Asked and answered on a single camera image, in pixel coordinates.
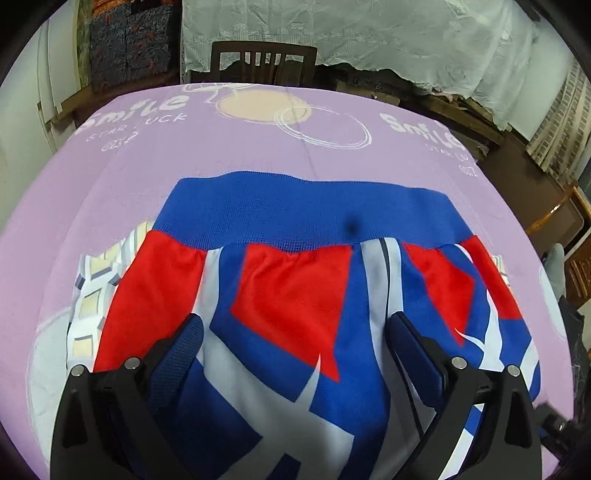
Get checked beige curtain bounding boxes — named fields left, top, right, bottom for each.
left=526, top=60, right=591, bottom=175

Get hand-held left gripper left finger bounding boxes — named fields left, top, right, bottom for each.
left=51, top=313, right=206, bottom=480

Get blue white red hooded jacket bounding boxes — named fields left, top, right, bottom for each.
left=67, top=171, right=542, bottom=480

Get white lace cloth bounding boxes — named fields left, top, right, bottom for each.
left=180, top=0, right=563, bottom=131

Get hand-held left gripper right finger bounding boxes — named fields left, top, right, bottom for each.
left=390, top=311, right=544, bottom=480

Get grey cloth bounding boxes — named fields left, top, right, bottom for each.
left=540, top=243, right=567, bottom=302

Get dark wooden chair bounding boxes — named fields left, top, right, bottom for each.
left=210, top=41, right=319, bottom=86

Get pink printed blanket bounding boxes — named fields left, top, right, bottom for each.
left=0, top=83, right=574, bottom=480

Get wooden cabinet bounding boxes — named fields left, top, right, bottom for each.
left=526, top=182, right=591, bottom=302

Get pile of brown cardboard boxes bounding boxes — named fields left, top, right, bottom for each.
left=416, top=88, right=505, bottom=145

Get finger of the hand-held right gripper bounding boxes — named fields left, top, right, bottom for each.
left=537, top=404, right=578, bottom=457

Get dark patterned storage boxes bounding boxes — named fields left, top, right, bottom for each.
left=88, top=0, right=182, bottom=89

